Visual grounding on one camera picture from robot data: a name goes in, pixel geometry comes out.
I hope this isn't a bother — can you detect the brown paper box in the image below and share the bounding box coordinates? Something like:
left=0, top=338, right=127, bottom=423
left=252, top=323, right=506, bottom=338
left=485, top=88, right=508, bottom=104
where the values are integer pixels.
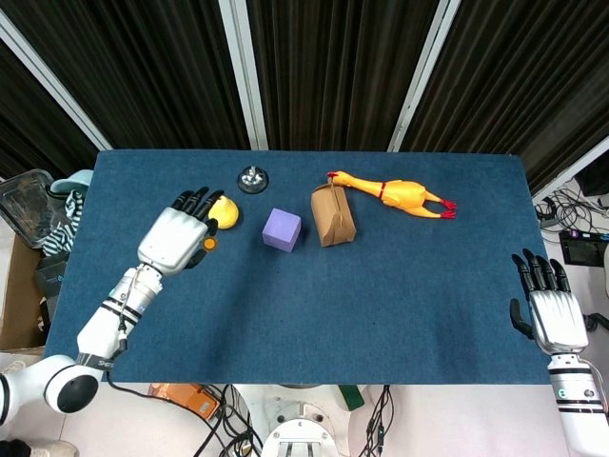
left=310, top=182, right=358, bottom=248

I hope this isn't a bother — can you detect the dark green rectangular block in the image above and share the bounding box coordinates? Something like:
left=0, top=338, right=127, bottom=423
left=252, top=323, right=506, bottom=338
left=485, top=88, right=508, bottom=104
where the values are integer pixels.
left=338, top=384, right=365, bottom=411

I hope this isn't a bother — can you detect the clear plastic container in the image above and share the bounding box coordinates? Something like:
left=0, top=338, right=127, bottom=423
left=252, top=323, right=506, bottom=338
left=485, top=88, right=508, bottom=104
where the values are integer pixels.
left=0, top=169, right=68, bottom=249

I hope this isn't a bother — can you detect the striped cloth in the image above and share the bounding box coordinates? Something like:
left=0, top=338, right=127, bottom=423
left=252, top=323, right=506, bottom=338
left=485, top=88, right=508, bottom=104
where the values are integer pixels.
left=41, top=189, right=87, bottom=256

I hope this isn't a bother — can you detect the teal cap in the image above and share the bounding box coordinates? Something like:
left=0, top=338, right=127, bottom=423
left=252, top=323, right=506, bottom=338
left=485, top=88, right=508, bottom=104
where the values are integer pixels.
left=49, top=169, right=94, bottom=199

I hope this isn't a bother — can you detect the blue felt table mat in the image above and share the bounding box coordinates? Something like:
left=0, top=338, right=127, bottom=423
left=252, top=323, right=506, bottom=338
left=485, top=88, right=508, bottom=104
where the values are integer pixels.
left=45, top=149, right=556, bottom=386

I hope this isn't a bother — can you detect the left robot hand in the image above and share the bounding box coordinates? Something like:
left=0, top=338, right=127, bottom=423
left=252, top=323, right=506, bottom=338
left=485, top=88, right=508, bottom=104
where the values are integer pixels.
left=137, top=186, right=225, bottom=277

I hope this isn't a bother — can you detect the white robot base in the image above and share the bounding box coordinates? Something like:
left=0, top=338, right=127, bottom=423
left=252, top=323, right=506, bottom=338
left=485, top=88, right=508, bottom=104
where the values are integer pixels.
left=235, top=384, right=367, bottom=457

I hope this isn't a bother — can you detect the black electronic device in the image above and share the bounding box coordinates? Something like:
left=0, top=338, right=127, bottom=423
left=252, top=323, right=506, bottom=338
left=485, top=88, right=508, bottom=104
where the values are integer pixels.
left=573, top=159, right=609, bottom=197

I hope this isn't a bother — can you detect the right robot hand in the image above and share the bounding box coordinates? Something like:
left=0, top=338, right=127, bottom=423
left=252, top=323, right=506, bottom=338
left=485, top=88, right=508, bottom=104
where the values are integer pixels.
left=509, top=248, right=590, bottom=356

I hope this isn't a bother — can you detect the yellow rubber chicken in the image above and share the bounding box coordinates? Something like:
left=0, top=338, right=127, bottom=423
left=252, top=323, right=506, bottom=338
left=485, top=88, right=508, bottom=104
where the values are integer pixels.
left=325, top=171, right=458, bottom=220

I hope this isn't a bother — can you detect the black cable bundle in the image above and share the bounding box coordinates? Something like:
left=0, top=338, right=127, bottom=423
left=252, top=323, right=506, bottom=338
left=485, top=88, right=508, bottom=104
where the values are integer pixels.
left=535, top=188, right=609, bottom=234

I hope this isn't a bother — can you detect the yellow toy pear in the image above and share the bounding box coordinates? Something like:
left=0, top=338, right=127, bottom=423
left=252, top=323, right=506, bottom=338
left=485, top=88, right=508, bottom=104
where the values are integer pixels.
left=207, top=194, right=241, bottom=231

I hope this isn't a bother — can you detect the orange device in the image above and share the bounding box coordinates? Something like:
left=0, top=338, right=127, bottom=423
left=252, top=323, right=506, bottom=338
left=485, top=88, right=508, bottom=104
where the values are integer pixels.
left=146, top=383, right=221, bottom=423

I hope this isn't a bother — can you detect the purple foam cube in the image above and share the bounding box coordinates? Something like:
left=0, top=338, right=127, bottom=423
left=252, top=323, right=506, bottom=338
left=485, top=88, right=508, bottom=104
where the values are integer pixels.
left=261, top=208, right=303, bottom=252

